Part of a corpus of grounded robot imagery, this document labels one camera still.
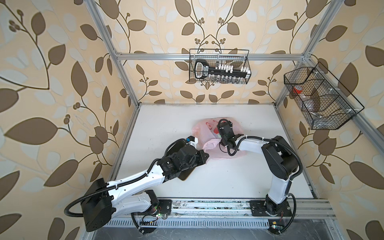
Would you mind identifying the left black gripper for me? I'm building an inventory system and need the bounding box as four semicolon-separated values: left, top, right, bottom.
179;149;212;173

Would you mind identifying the pink plastic bag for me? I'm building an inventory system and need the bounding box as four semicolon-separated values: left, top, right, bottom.
192;118;235;160

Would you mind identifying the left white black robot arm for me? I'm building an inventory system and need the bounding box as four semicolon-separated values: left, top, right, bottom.
64;136;209;232

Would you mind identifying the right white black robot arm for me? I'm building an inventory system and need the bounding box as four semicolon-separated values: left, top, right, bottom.
217;119;303;216

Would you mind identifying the dark square plate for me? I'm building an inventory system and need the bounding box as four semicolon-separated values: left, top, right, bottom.
178;168;195;181

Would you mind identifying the black tool set in basket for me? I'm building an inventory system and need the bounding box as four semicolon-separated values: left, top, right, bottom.
192;60;251;82

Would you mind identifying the red capped item in basket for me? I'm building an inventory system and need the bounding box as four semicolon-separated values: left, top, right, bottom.
293;85;304;95

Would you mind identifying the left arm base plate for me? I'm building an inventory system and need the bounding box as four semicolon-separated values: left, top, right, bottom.
131;198;173;217

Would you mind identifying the back black wire basket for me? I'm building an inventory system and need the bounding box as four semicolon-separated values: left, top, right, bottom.
189;48;252;85

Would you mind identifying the black wire basket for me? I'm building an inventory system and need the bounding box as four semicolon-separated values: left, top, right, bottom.
189;48;252;85
284;62;365;130

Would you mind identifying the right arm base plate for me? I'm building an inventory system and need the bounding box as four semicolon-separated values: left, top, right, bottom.
249;200;293;217

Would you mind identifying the right black wire basket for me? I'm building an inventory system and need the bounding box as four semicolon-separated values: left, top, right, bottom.
284;62;365;130

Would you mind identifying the aluminium front rail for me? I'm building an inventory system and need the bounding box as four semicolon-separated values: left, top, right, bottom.
86;197;337;220

